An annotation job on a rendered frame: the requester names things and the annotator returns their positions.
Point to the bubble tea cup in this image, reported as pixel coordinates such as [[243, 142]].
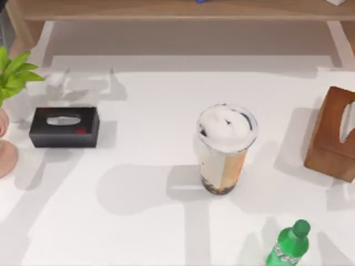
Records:
[[224, 147]]

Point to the black tissue box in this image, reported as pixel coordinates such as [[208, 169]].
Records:
[[65, 130]]

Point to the wooden shelf unit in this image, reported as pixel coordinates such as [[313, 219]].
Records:
[[177, 11]]

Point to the blue object on shelf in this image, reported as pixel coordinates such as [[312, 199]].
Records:
[[203, 1]]

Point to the brown wooden tissue box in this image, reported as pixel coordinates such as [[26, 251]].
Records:
[[330, 133]]

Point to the green bottle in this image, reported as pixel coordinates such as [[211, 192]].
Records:
[[289, 245]]

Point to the pink plant pot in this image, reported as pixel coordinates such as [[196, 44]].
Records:
[[4, 155]]

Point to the green potted plant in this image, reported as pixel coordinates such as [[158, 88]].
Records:
[[11, 74]]

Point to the white object on shelf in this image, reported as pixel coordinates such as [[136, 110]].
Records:
[[336, 1]]

